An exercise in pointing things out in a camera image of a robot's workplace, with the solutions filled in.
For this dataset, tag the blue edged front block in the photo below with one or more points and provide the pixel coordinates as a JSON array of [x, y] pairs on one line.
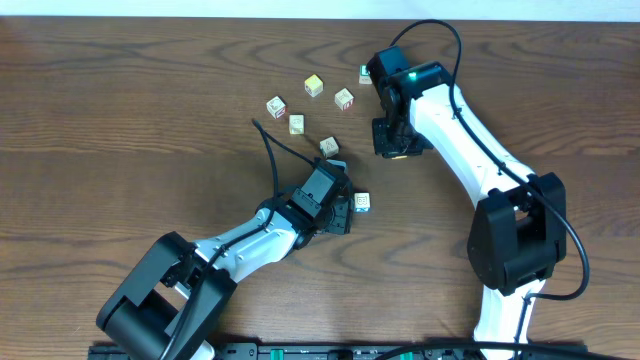
[[329, 147]]

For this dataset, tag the blue edged block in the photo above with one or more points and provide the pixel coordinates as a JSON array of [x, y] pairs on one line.
[[362, 202], [329, 147]]

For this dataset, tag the yellow top block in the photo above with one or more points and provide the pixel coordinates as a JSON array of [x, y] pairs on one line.
[[313, 85]]

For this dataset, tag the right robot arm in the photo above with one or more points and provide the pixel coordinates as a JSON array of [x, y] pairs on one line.
[[515, 239]]

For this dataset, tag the green framed block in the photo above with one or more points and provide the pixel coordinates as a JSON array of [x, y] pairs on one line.
[[364, 76]]

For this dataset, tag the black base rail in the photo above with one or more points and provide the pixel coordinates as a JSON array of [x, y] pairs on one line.
[[252, 351]]

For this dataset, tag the red edged left block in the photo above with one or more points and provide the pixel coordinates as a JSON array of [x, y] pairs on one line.
[[276, 107]]

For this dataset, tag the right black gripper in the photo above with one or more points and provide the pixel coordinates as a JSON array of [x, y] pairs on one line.
[[384, 146]]

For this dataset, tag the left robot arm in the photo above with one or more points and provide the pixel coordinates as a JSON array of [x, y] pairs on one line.
[[171, 300]]

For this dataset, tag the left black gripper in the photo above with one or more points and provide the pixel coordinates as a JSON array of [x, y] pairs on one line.
[[341, 215]]

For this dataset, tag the red sided center block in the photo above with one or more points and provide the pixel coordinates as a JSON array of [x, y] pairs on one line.
[[344, 99]]

